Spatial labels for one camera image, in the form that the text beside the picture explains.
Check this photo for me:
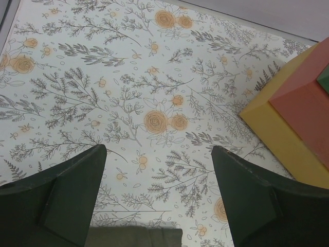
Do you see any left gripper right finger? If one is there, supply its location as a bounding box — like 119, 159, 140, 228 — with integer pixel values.
211, 146, 328, 246

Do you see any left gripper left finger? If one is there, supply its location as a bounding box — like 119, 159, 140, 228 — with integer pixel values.
1, 145, 107, 246

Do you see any yellow bottom drawer box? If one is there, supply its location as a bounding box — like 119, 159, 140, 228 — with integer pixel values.
240, 45, 328, 189

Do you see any pink drawer box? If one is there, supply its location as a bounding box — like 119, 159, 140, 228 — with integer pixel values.
269, 39, 328, 167

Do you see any olive green folded cloth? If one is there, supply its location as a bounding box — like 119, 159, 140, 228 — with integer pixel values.
85, 226, 183, 247

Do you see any floral patterned table mat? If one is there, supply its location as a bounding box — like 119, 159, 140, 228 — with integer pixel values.
1, 1, 308, 246

